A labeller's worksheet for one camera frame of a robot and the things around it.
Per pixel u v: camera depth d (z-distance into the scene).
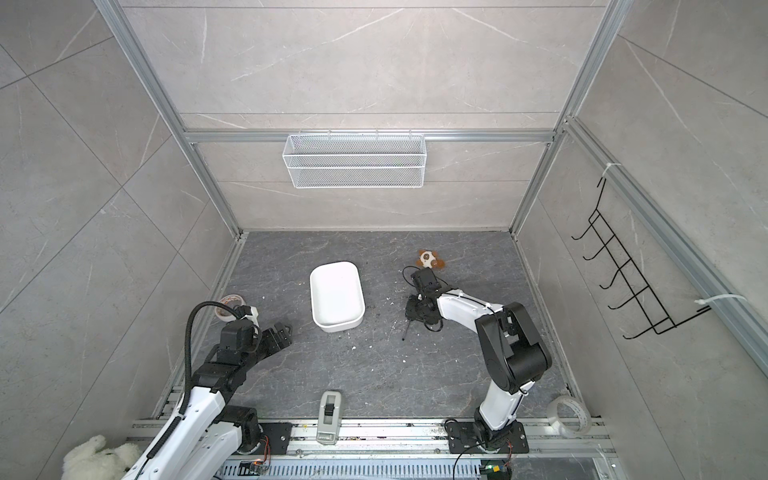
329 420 0.74
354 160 1.01
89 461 0.54
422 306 0.83
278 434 0.75
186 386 0.53
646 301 0.64
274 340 0.73
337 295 1.00
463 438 0.73
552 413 0.75
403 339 0.90
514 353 0.47
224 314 0.95
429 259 1.07
